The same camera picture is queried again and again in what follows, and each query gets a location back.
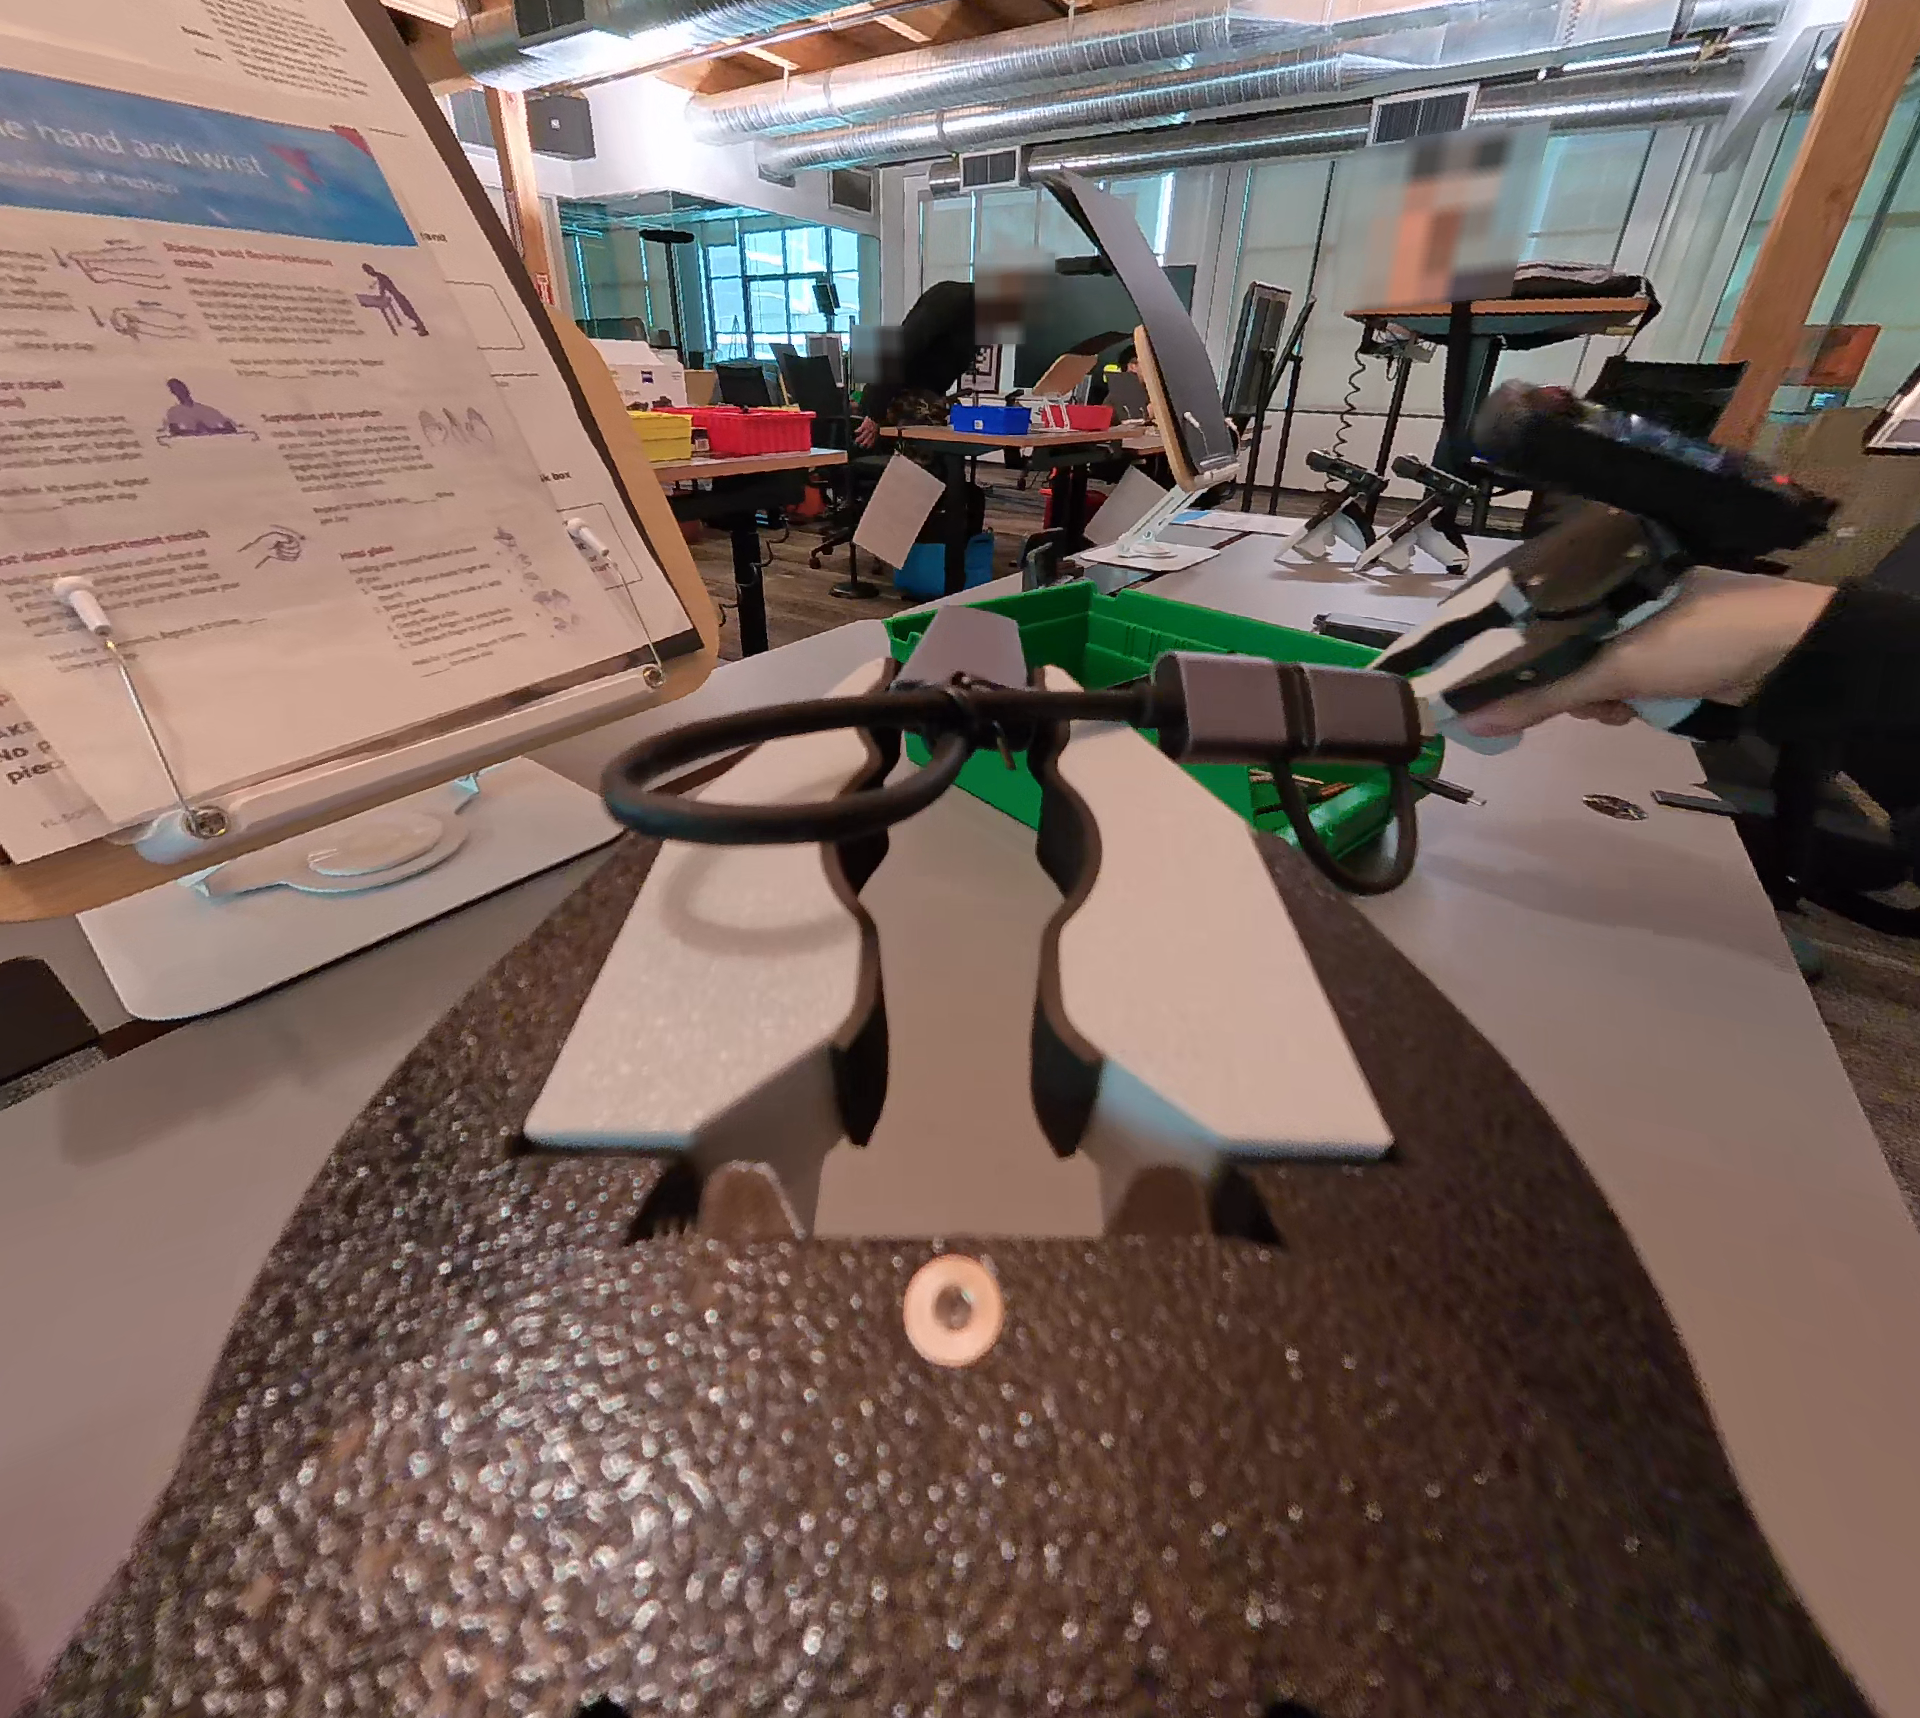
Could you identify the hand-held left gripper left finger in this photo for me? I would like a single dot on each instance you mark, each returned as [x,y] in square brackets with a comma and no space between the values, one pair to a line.
[705,1028]

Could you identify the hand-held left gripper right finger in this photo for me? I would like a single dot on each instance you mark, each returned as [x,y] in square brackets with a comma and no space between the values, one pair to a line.
[1217,999]

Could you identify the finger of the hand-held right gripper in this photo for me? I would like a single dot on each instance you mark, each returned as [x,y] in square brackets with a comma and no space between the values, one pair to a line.
[1500,661]
[1464,608]

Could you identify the small grey adapter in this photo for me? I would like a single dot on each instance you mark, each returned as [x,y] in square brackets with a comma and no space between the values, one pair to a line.
[1350,709]

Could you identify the green plastic bin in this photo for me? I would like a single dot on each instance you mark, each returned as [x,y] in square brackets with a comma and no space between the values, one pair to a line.
[1141,640]

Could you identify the person's right forearm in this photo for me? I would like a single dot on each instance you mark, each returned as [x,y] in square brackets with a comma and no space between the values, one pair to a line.
[1859,669]

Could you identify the person's right hand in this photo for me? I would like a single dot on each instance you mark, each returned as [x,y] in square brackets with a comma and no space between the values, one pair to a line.
[1726,645]

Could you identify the black device on white dock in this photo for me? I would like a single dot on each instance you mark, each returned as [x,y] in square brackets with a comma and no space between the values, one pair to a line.
[1433,491]
[1343,480]

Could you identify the curved board document stand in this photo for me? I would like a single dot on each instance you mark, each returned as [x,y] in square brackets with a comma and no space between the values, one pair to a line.
[1161,338]

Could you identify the small blue bin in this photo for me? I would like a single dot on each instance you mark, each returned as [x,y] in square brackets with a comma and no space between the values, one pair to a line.
[992,419]

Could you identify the grey tilted panel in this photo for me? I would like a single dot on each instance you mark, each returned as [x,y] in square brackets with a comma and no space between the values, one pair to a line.
[900,510]

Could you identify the wooden work table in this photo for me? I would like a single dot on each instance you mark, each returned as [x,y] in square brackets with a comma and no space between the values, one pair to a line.
[751,466]

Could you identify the yellow plastic bin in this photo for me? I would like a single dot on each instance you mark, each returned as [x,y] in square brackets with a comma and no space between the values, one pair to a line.
[660,429]

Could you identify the red plastic bin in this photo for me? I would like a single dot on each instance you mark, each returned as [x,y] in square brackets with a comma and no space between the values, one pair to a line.
[758,429]

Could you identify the white cardboard box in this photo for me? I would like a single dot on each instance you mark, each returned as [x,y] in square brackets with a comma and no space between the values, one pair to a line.
[642,371]

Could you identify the document stand with printed sheet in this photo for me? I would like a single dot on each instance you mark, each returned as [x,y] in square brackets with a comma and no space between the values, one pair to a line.
[225,399]

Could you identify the silver round duct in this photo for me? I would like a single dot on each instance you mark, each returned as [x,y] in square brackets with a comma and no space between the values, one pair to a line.
[1201,82]

